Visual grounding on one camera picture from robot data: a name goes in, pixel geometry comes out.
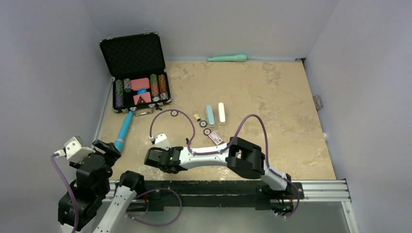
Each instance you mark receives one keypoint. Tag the white stapler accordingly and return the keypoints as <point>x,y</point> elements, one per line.
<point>221,113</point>

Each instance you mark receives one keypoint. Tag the small cork piece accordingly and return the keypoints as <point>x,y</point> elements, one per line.
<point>197,117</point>

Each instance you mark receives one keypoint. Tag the pink card deck lower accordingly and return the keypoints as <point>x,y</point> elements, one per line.
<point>142,98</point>

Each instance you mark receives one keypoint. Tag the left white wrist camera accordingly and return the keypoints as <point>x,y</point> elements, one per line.
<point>76,150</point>

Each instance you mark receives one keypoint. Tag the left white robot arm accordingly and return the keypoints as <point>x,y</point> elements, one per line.
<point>77,209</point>

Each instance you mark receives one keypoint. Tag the orange chip column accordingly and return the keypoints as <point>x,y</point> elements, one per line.
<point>158,87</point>

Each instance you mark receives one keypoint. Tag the upper poker chip in row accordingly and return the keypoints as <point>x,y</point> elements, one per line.
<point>203,123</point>

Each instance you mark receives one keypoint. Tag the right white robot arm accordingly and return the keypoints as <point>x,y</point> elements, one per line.
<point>242,157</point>

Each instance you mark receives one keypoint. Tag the poker chip near case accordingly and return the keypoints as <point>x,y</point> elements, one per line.
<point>174,113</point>

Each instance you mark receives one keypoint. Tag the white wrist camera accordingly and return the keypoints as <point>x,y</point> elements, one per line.
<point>76,150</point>
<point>160,141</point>

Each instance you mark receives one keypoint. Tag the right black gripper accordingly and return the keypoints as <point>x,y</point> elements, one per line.
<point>161,150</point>

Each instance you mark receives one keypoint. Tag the pink card deck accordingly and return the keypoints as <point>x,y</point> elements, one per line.
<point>141,83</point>
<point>142,98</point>

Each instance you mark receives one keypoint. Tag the light blue stapler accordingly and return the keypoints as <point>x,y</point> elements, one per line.
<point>210,116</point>

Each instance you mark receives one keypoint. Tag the red white card box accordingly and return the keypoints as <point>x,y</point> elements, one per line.
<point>215,138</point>

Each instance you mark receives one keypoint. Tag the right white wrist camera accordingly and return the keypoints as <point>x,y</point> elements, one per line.
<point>160,141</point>

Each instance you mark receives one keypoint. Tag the black poker chip case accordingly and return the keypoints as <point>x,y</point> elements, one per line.
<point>133,57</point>

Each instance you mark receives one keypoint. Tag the green chip column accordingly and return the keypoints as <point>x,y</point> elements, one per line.
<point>119,93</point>

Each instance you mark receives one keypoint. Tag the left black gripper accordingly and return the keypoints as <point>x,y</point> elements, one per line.
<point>110,153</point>

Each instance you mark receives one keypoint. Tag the blue dealer chip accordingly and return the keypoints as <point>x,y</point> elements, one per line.
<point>141,91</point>

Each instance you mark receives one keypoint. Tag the mint green marker pen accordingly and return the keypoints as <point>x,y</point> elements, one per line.
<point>230,58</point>

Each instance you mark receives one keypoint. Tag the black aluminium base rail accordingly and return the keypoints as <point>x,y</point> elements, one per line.
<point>238,194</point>

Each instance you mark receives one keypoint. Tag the poker chip in row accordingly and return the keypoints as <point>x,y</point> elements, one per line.
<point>207,131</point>
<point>203,123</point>

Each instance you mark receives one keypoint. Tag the lower poker chip in row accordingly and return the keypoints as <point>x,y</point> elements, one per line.
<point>207,131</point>

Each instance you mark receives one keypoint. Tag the pink card deck upper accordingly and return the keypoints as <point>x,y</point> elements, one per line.
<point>141,83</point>

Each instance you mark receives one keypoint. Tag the blue tube by wall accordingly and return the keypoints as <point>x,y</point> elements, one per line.
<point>119,142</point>

